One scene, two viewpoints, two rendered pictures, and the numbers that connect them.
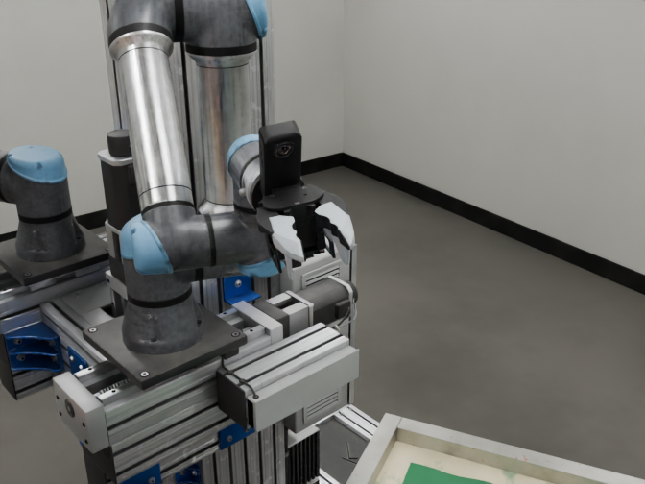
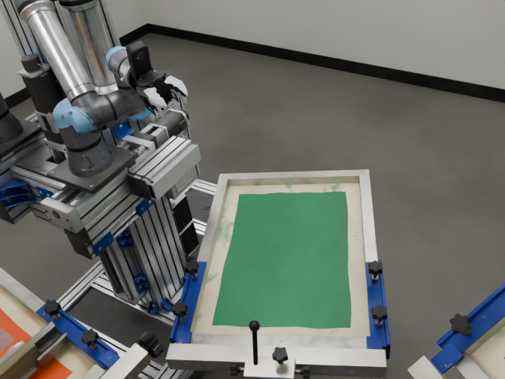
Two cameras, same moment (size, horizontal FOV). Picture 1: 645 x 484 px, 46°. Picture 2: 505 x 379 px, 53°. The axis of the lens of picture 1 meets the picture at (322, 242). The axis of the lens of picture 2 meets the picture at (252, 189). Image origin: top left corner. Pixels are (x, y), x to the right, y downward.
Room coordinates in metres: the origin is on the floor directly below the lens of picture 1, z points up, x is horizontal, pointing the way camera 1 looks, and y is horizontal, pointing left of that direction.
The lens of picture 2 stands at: (-0.33, 0.05, 2.20)
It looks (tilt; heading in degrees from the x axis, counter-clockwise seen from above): 39 degrees down; 349
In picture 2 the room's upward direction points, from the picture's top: 9 degrees counter-clockwise
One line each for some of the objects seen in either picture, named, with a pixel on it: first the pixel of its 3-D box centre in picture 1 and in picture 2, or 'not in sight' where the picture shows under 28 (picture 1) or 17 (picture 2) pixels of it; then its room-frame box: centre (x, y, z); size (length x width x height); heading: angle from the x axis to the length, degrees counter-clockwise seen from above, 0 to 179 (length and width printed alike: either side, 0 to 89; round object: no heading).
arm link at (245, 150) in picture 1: (258, 170); (125, 65); (1.00, 0.09, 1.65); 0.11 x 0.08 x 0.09; 18
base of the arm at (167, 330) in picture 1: (161, 309); (87, 150); (1.21, 0.30, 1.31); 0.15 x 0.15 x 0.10
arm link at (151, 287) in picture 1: (159, 252); (77, 119); (1.21, 0.29, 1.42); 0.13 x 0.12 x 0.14; 108
